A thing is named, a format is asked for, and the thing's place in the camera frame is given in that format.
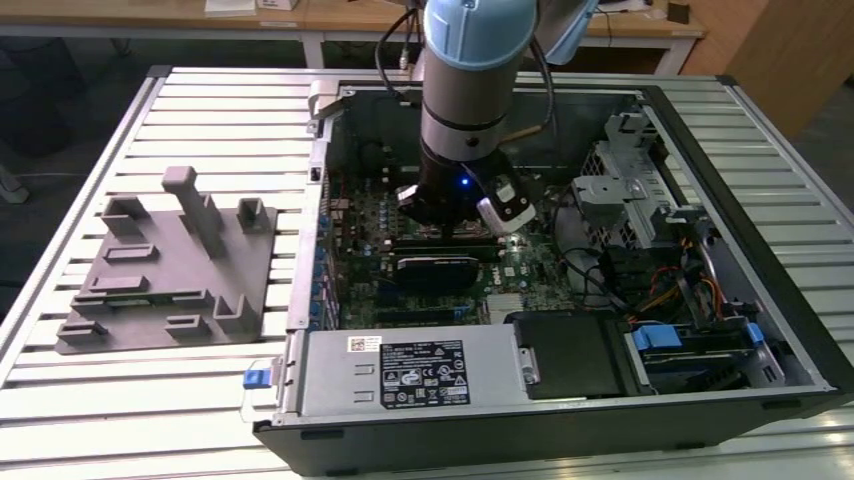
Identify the white stand foot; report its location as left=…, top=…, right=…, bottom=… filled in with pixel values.
left=0, top=164, right=32, bottom=204

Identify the hard disk in blue carrier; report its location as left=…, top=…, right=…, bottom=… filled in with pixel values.
left=623, top=319, right=775, bottom=396

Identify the black camera cable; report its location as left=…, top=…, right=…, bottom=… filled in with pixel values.
left=528, top=39, right=556, bottom=134

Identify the green motherboard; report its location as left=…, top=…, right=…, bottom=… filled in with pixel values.
left=319, top=169, right=581, bottom=331

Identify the black graphics card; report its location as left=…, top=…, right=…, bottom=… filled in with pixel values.
left=393, top=255, right=483, bottom=295

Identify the silver power supply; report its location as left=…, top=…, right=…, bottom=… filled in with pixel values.
left=296, top=327, right=528, bottom=419

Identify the black RAM slot bank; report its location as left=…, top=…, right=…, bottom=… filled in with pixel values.
left=383, top=164, right=421, bottom=195
left=391, top=235, right=503, bottom=262

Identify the silver chipset heatsink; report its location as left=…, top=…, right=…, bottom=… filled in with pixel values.
left=488, top=293, right=527, bottom=325

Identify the green RAM stick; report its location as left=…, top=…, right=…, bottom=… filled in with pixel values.
left=105, top=293, right=178, bottom=306

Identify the black open PC case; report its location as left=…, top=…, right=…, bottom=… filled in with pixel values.
left=251, top=74, right=854, bottom=476

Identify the silver drive cage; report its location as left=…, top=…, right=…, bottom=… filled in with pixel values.
left=569, top=112, right=675, bottom=251

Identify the wooden cabinet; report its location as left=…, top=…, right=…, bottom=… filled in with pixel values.
left=679, top=0, right=854, bottom=141

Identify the black plastic shroud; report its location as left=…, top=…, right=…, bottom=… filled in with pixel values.
left=504, top=309, right=652, bottom=401

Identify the orange yellow wire bundle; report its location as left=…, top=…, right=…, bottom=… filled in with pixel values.
left=637, top=238, right=727, bottom=322

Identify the black cable bundle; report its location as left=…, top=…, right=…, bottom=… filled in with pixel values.
left=559, top=244, right=643, bottom=321

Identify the grey parts rack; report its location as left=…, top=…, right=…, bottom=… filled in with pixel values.
left=52, top=164, right=281, bottom=356

